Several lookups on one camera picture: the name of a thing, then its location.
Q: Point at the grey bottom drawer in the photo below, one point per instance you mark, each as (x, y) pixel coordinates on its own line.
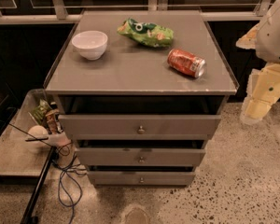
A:
(141, 178)

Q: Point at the black metal stand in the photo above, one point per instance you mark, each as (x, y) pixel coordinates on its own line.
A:
(27, 216)

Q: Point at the white round ball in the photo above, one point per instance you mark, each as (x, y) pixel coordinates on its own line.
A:
(35, 139)

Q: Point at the grey top drawer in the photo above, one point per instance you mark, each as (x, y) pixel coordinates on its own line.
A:
(140, 127)

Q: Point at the green snack packet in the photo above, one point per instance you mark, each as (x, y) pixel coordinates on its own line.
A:
(38, 113)

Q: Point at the brown snack packet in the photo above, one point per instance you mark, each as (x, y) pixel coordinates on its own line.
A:
(53, 121)

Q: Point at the grey drawer cabinet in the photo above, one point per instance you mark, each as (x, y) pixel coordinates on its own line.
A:
(130, 79)

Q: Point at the grey drawer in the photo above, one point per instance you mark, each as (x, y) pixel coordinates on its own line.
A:
(141, 178)
(140, 156)
(140, 127)

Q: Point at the red soda can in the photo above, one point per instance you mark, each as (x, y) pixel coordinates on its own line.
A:
(186, 62)

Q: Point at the white ceramic bowl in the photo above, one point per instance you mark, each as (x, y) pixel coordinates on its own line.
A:
(90, 44)

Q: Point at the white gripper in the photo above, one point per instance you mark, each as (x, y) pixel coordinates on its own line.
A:
(274, 37)

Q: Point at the clear plastic bin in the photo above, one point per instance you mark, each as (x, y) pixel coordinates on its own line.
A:
(19, 157)

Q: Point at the green chip bag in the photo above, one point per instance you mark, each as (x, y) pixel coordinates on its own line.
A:
(147, 33)

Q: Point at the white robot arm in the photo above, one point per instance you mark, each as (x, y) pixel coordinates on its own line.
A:
(268, 36)

